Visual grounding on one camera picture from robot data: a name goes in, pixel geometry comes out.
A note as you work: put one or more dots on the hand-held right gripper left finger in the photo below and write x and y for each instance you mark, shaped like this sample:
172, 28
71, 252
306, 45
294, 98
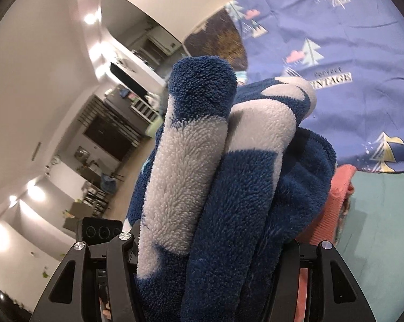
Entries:
123, 261

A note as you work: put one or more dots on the dark dining chair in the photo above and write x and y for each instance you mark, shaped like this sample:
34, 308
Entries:
96, 203

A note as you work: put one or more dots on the ceiling spotlight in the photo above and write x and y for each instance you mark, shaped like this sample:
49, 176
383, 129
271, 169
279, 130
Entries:
89, 18
12, 200

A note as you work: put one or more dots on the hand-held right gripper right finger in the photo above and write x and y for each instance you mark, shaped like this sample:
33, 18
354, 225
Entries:
322, 268

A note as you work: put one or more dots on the teal printed bedsheet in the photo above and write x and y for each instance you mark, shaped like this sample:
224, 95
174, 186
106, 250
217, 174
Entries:
382, 224

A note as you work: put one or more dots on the pink folded garment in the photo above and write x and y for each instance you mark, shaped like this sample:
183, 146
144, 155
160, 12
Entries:
336, 201

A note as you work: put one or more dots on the navy fleece garment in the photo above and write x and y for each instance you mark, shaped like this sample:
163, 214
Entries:
248, 191

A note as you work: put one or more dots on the floral folded garment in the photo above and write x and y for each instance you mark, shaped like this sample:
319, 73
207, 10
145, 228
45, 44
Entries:
345, 208

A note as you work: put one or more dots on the black television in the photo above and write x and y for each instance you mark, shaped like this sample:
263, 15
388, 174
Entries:
104, 137

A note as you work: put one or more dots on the purple tree-print sheet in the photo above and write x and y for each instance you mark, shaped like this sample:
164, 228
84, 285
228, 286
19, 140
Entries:
356, 107

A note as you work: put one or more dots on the white shelf unit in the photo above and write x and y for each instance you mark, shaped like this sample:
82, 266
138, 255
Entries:
143, 110

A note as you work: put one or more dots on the dark tree-print pillow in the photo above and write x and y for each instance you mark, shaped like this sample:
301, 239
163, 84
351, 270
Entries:
222, 40

